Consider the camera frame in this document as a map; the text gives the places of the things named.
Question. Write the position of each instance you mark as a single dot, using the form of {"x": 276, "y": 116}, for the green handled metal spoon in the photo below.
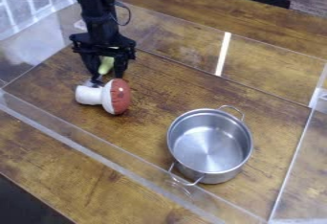
{"x": 105, "y": 67}

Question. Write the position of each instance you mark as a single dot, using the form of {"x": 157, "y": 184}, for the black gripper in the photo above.
{"x": 117, "y": 47}

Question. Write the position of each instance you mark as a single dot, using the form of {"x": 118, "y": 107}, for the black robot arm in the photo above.
{"x": 101, "y": 40}

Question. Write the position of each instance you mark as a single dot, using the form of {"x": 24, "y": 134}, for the clear acrylic enclosure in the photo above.
{"x": 100, "y": 168}

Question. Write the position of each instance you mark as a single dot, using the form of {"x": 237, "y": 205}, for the stainless steel pot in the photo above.
{"x": 209, "y": 143}

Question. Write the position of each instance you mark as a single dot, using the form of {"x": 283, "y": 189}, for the plush mushroom toy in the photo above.
{"x": 113, "y": 96}

